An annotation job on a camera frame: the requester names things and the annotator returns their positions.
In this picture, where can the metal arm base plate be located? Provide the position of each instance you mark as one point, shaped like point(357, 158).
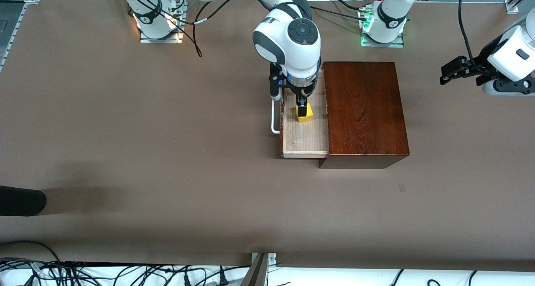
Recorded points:
point(382, 44)
point(161, 39)

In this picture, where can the grey camera stand post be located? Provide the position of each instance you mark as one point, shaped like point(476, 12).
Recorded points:
point(256, 273)

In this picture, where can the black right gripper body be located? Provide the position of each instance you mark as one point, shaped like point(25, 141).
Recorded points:
point(302, 93)

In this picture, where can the small metal corner bracket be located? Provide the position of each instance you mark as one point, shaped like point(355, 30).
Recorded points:
point(513, 6)

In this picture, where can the wooden drawer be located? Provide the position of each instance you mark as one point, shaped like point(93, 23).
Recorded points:
point(305, 139)

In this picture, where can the yellow wooden block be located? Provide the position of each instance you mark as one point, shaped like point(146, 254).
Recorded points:
point(305, 116)

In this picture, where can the dark brown wooden cabinet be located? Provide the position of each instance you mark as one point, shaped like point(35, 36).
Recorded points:
point(363, 110)

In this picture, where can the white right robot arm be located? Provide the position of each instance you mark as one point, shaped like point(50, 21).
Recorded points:
point(288, 39)

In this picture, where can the black ribbed cylinder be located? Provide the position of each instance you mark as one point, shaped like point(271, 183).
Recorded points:
point(21, 201)

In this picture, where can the aluminium frame rail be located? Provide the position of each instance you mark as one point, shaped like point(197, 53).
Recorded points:
point(12, 39)

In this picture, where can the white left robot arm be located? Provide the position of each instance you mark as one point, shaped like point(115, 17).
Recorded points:
point(393, 12)

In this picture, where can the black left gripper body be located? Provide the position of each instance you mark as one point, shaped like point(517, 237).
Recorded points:
point(483, 60)

